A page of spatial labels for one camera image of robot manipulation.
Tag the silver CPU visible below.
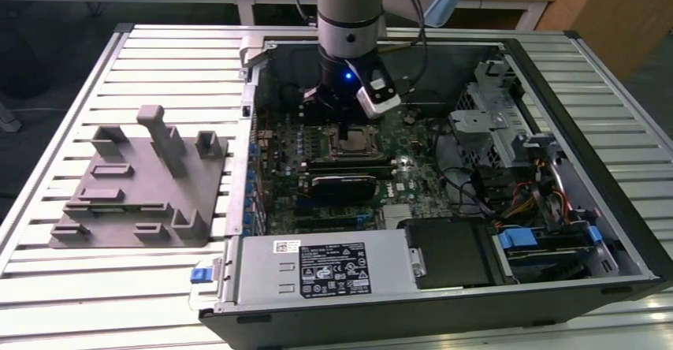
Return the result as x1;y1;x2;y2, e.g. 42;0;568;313
340;128;376;153

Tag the CPU socket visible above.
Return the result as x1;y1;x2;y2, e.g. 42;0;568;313
326;125;381;160

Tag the black RAM slot bank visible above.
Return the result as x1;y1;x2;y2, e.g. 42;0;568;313
306;159;393;180
297;103;384;127

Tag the small graphics card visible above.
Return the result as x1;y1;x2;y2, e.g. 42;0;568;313
306;173;377;203

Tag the silver chipset heat sink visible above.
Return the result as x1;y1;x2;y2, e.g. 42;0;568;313
381;203;414;223

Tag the green motherboard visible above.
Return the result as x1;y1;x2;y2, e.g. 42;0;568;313
252;109;464;236

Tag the black expansion slot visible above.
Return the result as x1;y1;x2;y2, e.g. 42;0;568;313
292;215;354;232

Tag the metal drive cage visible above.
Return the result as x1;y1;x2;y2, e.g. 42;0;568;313
446;60;532;169

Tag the grey parts rack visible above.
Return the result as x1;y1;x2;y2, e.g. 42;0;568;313
48;104;232;249

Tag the grey power supply unit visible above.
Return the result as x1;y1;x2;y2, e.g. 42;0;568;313
230;234;426;306

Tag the blue disk carrier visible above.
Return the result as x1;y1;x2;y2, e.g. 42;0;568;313
496;227;537;251

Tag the blue case latch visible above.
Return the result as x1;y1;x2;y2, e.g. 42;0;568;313
186;258;221;288

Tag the green RAM stick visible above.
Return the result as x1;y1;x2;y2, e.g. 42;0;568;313
86;203;146;212

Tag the black open PC case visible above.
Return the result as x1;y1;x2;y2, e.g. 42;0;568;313
194;34;673;350

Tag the wooden cabinet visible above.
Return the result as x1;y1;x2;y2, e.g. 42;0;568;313
538;0;673;81

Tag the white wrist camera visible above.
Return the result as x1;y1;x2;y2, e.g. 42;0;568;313
354;60;404;121

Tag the black cable with metal plug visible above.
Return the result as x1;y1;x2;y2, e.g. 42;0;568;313
376;0;430;55

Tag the orange yellow wire bundle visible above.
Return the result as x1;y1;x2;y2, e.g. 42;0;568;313
501;160;574;219

